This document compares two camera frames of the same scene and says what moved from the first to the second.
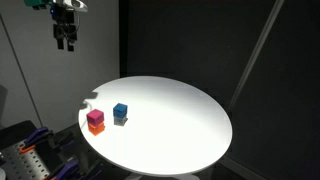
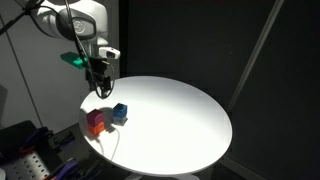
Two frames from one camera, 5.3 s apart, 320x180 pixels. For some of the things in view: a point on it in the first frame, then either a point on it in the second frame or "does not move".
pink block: (95, 117) does not move
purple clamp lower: (67, 170) does not move
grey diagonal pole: (255, 56) does not move
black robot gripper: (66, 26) -> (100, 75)
